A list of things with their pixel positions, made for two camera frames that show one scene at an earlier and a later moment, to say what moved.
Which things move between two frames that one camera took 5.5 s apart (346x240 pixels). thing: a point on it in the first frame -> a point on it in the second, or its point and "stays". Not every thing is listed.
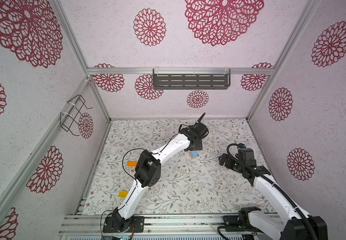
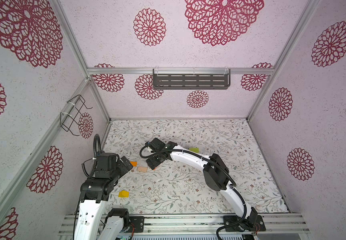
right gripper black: [221, 160] -> [154, 163]
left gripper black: [199, 147] -> [123, 169]
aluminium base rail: [91, 224] stays
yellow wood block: [123, 194] stays
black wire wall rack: [76, 104] stays
